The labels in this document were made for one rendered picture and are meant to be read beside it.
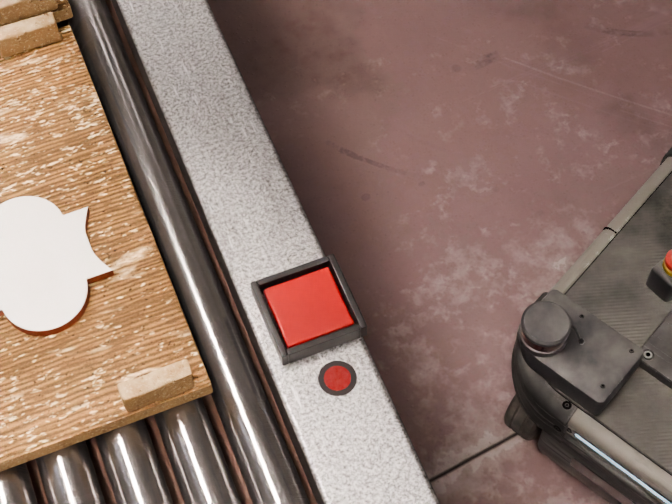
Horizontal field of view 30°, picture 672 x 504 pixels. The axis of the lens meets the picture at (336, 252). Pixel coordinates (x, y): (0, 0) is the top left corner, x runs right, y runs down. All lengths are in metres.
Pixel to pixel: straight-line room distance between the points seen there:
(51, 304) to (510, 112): 1.42
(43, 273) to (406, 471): 0.34
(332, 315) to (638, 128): 1.39
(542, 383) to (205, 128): 0.79
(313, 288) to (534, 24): 1.49
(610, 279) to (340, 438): 0.94
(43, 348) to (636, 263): 1.08
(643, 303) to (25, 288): 1.06
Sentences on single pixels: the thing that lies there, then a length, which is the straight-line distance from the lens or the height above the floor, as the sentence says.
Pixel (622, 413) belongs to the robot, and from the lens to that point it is 1.80.
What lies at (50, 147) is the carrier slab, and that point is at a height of 0.94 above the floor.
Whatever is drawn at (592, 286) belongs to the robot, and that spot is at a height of 0.24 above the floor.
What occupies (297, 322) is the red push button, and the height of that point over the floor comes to 0.93.
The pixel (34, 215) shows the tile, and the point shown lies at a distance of 1.11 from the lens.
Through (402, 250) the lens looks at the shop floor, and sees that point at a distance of 2.16.
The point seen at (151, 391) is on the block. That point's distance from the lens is 0.99.
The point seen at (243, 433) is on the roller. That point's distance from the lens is 1.02.
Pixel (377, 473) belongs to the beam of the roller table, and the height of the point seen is 0.92.
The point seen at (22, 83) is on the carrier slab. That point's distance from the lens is 1.21.
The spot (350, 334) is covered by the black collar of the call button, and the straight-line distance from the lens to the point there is 1.04.
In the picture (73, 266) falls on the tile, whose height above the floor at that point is 0.95.
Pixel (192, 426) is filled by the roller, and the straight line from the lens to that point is 1.02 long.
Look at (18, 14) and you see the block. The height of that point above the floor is 0.95.
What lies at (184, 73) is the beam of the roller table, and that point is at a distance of 1.21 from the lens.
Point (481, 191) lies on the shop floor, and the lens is 2.24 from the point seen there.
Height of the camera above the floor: 1.85
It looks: 59 degrees down
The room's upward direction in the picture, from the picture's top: 1 degrees counter-clockwise
